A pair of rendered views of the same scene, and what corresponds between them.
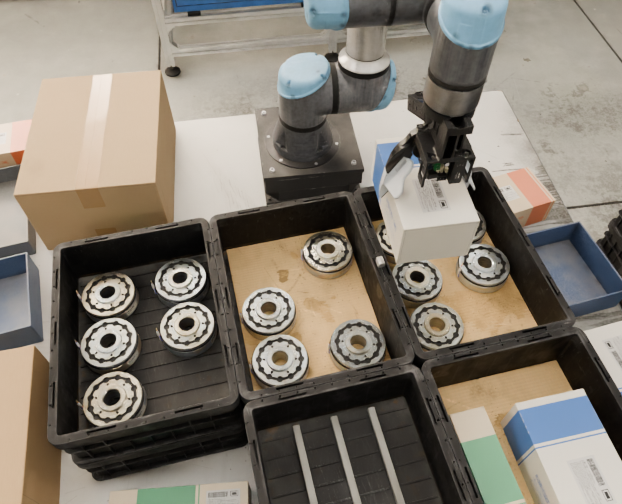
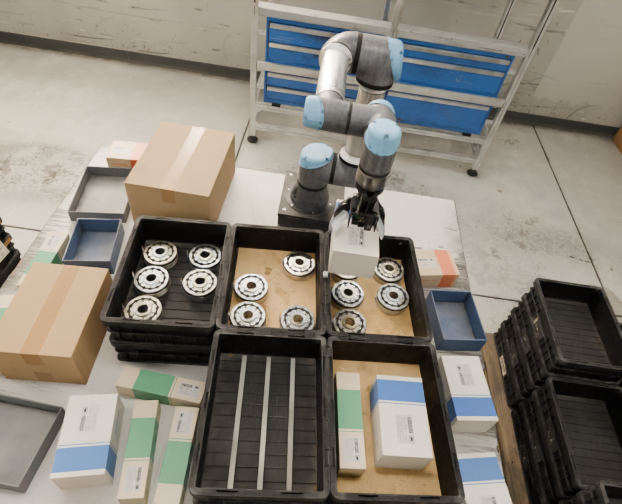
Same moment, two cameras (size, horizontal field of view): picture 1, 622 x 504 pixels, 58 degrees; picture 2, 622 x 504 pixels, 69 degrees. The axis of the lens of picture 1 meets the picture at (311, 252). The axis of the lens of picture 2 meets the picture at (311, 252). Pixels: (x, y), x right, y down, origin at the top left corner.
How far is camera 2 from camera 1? 0.36 m
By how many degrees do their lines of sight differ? 7
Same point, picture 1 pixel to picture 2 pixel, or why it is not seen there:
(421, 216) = (346, 246)
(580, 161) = (516, 269)
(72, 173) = (162, 179)
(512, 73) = (486, 197)
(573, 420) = (408, 393)
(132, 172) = (197, 187)
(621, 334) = (469, 364)
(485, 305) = (386, 321)
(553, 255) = (449, 309)
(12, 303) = (102, 247)
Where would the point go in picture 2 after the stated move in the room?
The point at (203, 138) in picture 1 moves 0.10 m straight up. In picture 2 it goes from (250, 181) to (250, 163)
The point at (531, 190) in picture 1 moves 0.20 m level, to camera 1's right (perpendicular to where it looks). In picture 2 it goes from (446, 264) to (500, 278)
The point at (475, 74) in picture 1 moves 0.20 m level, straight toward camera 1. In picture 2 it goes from (379, 169) to (334, 218)
